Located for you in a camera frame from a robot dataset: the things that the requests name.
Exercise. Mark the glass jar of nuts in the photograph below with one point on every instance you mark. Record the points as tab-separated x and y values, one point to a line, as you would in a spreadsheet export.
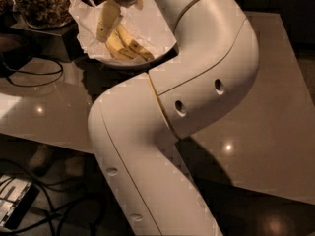
45	14

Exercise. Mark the left light slipper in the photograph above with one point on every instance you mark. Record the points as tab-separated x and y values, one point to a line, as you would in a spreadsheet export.
41	160

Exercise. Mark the spotted yellow banana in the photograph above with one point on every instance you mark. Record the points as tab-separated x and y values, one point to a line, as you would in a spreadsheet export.
128	40

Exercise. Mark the white paper napkin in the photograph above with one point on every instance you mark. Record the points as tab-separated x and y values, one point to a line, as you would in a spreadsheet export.
147	26

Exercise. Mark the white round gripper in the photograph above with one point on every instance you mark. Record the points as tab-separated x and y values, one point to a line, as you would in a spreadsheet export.
112	13

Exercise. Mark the dark metal box stand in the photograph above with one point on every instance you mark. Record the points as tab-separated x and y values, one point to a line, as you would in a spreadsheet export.
60	44

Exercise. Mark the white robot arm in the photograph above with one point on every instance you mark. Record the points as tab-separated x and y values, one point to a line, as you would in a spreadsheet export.
135	125

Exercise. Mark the white bowl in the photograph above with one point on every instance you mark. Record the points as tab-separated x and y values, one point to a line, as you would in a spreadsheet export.
127	39

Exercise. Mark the dark round object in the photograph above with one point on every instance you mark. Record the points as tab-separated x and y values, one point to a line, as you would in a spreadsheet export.
14	52

